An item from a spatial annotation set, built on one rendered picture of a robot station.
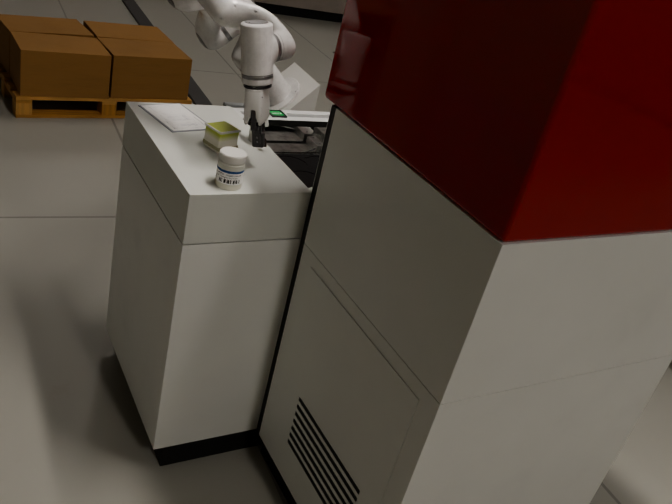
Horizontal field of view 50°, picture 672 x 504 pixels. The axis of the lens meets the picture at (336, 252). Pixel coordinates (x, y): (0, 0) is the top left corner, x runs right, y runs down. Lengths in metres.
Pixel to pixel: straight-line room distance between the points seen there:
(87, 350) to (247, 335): 0.84
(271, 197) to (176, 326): 0.45
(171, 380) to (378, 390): 0.69
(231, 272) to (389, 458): 0.66
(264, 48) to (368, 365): 0.84
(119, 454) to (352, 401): 0.88
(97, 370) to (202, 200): 1.07
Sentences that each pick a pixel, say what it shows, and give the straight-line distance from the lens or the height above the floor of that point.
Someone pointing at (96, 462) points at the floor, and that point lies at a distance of 2.44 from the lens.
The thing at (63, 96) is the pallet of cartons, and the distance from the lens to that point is 4.74.
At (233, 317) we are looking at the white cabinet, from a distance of 2.11.
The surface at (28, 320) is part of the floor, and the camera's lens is 2.98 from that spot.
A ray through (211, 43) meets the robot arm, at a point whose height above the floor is 1.11.
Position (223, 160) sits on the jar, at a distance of 1.87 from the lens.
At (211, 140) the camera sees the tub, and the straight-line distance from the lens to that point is 2.11.
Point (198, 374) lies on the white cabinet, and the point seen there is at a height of 0.36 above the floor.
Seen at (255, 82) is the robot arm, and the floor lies 1.21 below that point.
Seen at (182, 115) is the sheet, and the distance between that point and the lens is 2.33.
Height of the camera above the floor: 1.78
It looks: 29 degrees down
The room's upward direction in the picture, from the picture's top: 15 degrees clockwise
